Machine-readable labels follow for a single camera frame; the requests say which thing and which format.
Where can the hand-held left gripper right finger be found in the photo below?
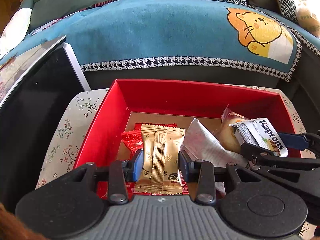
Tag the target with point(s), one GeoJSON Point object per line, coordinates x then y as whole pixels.
{"type": "Point", "coordinates": [183, 165]}

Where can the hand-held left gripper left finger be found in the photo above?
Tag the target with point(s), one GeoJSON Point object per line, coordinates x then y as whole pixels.
{"type": "Point", "coordinates": [137, 165]}

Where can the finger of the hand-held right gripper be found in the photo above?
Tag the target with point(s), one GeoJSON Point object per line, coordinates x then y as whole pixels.
{"type": "Point", "coordinates": [252, 150]}
{"type": "Point", "coordinates": [292, 140]}

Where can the white wafer packet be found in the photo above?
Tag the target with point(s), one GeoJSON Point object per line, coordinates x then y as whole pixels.
{"type": "Point", "coordinates": [270, 135]}

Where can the red white print snack packet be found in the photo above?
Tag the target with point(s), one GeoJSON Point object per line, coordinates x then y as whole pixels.
{"type": "Point", "coordinates": [132, 142]}

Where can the gold snack packet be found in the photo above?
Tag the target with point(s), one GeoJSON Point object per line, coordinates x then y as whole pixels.
{"type": "Point", "coordinates": [160, 150]}

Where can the clear bread packet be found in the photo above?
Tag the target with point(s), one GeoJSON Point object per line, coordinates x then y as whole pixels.
{"type": "Point", "coordinates": [228, 135]}

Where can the silver white snack packet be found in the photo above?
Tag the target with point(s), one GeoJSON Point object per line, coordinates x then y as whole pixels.
{"type": "Point", "coordinates": [207, 142]}

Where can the red cardboard box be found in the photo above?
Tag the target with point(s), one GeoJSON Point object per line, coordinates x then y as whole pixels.
{"type": "Point", "coordinates": [175, 97]}

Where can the floral tablecloth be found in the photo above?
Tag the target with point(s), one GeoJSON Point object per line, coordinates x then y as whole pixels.
{"type": "Point", "coordinates": [65, 135]}

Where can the black screen panel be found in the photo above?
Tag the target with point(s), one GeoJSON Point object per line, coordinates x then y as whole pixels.
{"type": "Point", "coordinates": [30, 117]}

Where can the white plastic bag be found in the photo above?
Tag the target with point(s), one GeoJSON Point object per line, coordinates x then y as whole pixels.
{"type": "Point", "coordinates": [307, 12]}

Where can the blue lion print blanket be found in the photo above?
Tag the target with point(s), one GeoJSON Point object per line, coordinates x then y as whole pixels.
{"type": "Point", "coordinates": [150, 30]}

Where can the brown fuzzy clothing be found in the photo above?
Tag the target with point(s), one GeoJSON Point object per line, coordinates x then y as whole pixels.
{"type": "Point", "coordinates": [12, 225]}

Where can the white cloth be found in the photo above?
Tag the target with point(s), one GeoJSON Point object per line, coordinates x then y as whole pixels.
{"type": "Point", "coordinates": [15, 27]}

